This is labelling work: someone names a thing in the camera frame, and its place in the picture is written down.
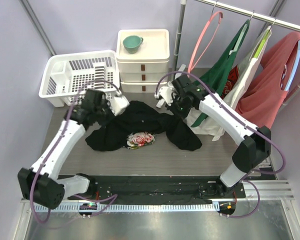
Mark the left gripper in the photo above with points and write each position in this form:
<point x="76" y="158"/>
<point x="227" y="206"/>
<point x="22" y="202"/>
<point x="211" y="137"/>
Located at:
<point x="111" y="118"/>

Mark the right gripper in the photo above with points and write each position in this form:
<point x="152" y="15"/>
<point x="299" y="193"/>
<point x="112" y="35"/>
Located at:
<point x="181" y="115"/>

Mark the black t shirt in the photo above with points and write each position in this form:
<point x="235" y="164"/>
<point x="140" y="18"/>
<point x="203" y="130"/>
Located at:
<point x="137" y="126"/>

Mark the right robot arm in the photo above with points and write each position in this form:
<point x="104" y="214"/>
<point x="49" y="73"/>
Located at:
<point x="253" y="142"/>

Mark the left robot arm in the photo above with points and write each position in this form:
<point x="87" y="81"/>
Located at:
<point x="40" y="183"/>

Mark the green t shirt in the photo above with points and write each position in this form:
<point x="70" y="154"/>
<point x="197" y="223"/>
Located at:
<point x="216" y="79"/>

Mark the white t shirt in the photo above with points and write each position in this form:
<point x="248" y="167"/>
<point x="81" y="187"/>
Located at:
<point x="238" y="81"/>

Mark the salmon pink t shirt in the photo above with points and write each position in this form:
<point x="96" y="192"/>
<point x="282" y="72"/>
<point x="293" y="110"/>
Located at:
<point x="266" y="93"/>

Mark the lime green hanger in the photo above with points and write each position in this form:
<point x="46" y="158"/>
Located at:
<point x="268" y="33"/>

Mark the light blue hanger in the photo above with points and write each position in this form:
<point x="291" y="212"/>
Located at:
<point x="286" y="86"/>

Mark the white plastic basket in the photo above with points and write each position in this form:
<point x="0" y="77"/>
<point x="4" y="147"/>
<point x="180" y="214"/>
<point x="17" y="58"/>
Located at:
<point x="65" y="74"/>

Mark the white drawer unit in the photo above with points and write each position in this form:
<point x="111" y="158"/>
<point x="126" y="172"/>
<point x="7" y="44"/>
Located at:
<point x="140" y="72"/>

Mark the green cup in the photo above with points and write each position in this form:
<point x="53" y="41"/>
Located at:
<point x="132" y="43"/>

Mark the metal clothes rack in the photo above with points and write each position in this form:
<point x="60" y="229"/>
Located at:
<point x="271" y="20"/>

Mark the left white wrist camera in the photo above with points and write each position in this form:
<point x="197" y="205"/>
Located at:
<point x="118" y="103"/>

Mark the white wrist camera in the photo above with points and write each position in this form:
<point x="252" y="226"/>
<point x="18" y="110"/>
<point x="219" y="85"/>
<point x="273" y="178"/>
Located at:
<point x="118" y="103"/>
<point x="164" y="96"/>

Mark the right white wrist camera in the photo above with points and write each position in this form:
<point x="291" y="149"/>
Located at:
<point x="164" y="96"/>

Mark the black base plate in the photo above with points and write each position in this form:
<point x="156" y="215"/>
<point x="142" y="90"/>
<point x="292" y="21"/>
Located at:
<point x="161" y="190"/>

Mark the white cable duct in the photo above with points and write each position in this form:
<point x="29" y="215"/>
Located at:
<point x="85" y="207"/>

